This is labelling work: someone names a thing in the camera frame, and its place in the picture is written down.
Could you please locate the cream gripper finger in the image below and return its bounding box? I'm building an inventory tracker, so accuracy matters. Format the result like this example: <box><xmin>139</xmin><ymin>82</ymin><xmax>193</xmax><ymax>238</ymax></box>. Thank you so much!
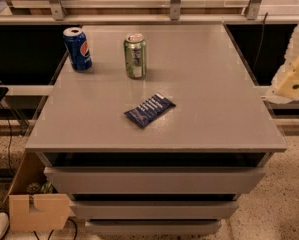
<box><xmin>266</xmin><ymin>23</ymin><xmax>299</xmax><ymax>104</ymax></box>

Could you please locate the blue rxbar blueberry wrapper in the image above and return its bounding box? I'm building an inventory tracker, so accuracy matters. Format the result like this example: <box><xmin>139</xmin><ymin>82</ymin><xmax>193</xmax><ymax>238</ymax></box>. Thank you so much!
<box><xmin>124</xmin><ymin>93</ymin><xmax>176</xmax><ymax>128</ymax></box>

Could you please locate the grey drawer cabinet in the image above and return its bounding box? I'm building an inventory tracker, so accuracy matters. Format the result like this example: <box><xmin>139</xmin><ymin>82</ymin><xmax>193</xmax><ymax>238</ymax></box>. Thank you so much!
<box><xmin>26</xmin><ymin>25</ymin><xmax>286</xmax><ymax>235</ymax></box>

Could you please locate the green soda can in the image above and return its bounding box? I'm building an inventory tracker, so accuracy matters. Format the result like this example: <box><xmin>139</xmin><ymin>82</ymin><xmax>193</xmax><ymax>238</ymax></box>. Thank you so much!
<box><xmin>124</xmin><ymin>33</ymin><xmax>147</xmax><ymax>79</ymax></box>

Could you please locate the blue pepsi can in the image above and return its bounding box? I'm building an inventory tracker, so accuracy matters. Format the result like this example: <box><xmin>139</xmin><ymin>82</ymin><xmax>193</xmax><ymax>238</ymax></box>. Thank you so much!
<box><xmin>63</xmin><ymin>27</ymin><xmax>92</xmax><ymax>72</ymax></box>

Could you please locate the cardboard box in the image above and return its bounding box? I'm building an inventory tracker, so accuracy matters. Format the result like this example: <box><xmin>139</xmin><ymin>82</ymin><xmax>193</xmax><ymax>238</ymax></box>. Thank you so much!
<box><xmin>5</xmin><ymin>153</ymin><xmax>71</xmax><ymax>232</ymax></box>

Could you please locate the metal frame rail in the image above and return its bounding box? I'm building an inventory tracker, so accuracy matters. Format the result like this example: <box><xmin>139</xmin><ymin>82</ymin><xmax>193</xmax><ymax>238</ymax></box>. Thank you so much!
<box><xmin>0</xmin><ymin>0</ymin><xmax>299</xmax><ymax>25</ymax></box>

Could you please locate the black cable on floor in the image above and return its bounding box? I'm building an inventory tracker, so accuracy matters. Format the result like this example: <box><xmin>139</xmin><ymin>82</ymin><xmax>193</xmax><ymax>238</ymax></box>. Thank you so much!
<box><xmin>0</xmin><ymin>100</ymin><xmax>17</xmax><ymax>177</ymax></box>

